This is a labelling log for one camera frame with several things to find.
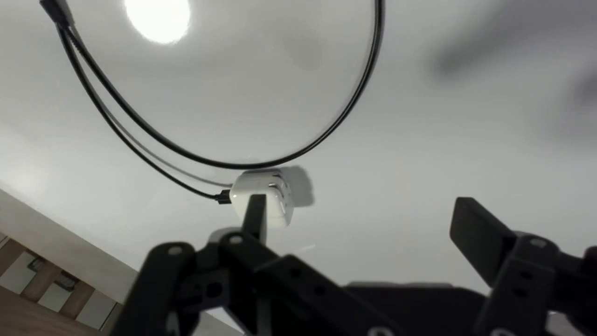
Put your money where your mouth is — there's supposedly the black charger cable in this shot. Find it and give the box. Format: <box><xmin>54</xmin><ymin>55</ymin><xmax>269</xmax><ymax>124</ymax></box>
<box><xmin>39</xmin><ymin>0</ymin><xmax>385</xmax><ymax>205</ymax></box>

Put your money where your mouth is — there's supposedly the white charger block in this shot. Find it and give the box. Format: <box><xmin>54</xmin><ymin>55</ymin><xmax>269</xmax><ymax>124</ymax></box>
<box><xmin>229</xmin><ymin>168</ymin><xmax>295</xmax><ymax>230</ymax></box>

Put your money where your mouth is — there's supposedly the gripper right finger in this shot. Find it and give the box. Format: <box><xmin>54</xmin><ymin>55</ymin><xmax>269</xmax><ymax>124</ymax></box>
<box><xmin>449</xmin><ymin>196</ymin><xmax>597</xmax><ymax>336</ymax></box>

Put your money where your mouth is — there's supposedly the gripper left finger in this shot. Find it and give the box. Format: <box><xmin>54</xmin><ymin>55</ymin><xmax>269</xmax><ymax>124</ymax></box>
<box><xmin>111</xmin><ymin>194</ymin><xmax>397</xmax><ymax>336</ymax></box>

